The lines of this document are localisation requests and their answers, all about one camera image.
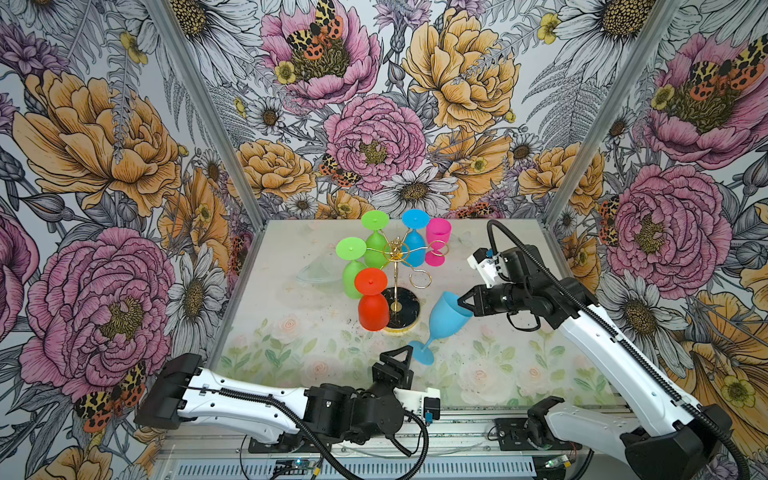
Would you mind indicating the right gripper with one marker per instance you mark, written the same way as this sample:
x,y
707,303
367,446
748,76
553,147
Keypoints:
x,y
482,301

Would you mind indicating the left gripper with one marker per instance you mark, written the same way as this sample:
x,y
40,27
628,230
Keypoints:
x,y
398,377

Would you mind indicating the light blue wine glass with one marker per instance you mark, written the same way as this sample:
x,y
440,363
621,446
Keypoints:
x,y
446,319

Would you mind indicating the red wine glass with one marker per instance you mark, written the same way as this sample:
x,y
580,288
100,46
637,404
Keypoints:
x,y
373,308

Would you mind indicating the pink wine glass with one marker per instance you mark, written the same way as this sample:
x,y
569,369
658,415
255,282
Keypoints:
x,y
438,233

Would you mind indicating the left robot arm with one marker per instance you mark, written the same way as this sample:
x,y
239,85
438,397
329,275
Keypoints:
x,y
187,392

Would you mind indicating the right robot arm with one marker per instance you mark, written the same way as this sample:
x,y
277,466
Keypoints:
x,y
670,435

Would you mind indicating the gold wine glass rack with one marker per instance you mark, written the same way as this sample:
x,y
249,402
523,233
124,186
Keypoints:
x,y
405,288

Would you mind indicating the back blue wine glass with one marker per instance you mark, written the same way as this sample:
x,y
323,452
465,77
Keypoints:
x,y
415,247

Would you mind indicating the back green wine glass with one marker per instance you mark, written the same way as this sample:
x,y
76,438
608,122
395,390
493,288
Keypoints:
x,y
376,243

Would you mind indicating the green wine glass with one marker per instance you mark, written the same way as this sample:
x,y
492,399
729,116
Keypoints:
x,y
376,243
351,250

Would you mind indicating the front green wine glass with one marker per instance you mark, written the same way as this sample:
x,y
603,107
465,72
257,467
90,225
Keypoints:
x,y
351,250

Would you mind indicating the small green circuit board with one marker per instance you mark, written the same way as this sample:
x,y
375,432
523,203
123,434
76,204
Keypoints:
x,y
293,467

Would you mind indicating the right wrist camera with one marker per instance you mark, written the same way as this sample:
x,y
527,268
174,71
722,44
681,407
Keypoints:
x,y
484,262

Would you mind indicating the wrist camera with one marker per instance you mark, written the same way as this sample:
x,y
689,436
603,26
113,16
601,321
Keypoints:
x,y
425,404
484,262

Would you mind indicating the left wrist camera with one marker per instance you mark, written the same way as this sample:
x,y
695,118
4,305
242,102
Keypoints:
x,y
425,404

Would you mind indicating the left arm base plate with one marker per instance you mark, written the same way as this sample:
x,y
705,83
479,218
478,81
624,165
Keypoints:
x,y
282,444

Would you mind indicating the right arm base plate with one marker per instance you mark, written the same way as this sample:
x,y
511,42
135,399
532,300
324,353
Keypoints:
x,y
513,434

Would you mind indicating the aluminium front rail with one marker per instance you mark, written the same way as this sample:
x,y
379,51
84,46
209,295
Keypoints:
x,y
460,446

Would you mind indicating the right aluminium corner post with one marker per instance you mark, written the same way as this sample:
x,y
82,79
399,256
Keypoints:
x,y
646,46

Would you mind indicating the aluminium corner post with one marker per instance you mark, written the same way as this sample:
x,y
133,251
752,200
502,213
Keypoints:
x,y
646,46
172,37

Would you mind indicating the left aluminium corner post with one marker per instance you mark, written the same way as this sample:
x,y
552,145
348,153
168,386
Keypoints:
x,y
172,37

